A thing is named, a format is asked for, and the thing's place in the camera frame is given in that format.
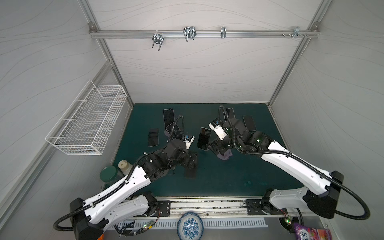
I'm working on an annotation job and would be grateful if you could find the teal phone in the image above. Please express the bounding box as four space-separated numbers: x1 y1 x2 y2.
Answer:
243 115 257 132
197 127 212 151
148 129 159 147

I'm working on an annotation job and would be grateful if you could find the white phone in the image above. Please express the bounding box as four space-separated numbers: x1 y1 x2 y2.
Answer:
226 108 235 119

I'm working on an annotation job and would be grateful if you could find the black stand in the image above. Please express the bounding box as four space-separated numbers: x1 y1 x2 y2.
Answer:
184 167 198 179

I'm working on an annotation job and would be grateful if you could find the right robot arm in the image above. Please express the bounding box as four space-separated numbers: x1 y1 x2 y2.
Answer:
210 106 371 221

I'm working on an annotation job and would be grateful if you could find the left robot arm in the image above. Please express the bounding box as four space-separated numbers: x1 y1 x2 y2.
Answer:
53 138 197 240

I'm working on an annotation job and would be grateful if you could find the purple round stand front right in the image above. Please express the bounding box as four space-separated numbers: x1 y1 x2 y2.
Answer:
217 149 233 161

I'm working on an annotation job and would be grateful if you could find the purple phone middle left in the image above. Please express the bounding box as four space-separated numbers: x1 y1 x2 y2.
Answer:
166 123 182 138

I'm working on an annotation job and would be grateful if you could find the purple phone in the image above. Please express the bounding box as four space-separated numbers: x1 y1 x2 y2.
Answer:
166 123 182 138
163 109 175 128

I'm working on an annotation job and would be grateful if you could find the purple phone back left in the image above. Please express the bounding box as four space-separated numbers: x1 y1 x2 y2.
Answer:
163 109 175 128

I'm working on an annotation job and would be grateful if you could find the green table mat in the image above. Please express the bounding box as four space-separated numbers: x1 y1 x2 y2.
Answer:
114 104 302 197

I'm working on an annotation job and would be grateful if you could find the white bottle beige cap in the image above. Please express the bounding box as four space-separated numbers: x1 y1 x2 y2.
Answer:
118 160 133 176

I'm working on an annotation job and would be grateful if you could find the blue white ceramic bowl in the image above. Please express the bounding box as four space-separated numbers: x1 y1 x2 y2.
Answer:
177 212 204 240

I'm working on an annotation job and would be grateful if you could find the green cap clear jar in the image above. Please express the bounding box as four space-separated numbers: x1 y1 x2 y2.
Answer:
99 166 124 186

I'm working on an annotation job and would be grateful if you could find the purple snack bag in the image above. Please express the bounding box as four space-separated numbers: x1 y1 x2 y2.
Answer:
294 223 333 240

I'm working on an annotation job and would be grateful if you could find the metal clamp right of centre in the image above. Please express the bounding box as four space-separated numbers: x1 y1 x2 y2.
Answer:
221 27 227 39

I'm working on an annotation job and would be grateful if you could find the metal u-bolt clamp centre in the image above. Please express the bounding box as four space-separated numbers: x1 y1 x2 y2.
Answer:
183 27 197 42

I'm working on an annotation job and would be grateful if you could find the metal u-bolt clamp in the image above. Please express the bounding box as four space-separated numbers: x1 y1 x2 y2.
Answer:
183 27 197 42
152 33 164 51

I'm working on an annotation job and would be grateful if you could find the metal u-bolt clamp left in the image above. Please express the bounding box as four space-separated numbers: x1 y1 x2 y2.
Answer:
152 33 164 51

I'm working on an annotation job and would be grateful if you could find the aluminium cross bar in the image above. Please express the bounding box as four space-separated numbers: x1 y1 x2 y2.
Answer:
90 29 321 39

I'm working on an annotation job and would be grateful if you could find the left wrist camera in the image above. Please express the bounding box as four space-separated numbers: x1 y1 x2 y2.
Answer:
184 135 195 150

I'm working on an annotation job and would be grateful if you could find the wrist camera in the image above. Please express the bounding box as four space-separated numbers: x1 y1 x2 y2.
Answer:
184 135 195 150
209 119 228 141

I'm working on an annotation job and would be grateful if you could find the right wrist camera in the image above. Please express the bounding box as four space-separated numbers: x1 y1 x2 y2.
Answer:
209 119 228 141

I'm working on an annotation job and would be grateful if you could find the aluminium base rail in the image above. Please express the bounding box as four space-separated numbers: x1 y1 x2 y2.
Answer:
83 196 330 222

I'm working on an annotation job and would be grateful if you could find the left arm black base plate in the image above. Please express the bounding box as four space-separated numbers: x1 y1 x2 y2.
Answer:
149 201 171 217

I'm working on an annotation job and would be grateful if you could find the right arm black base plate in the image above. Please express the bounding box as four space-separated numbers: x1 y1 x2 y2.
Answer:
245 199 271 216

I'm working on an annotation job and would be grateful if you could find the white slotted cable duct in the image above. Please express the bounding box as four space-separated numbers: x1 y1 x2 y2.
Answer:
117 218 268 230

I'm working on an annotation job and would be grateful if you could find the white wire basket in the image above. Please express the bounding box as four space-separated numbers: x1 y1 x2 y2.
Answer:
45 80 127 156

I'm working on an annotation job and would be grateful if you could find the metal bracket far right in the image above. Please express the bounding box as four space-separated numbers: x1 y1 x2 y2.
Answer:
282 27 309 39

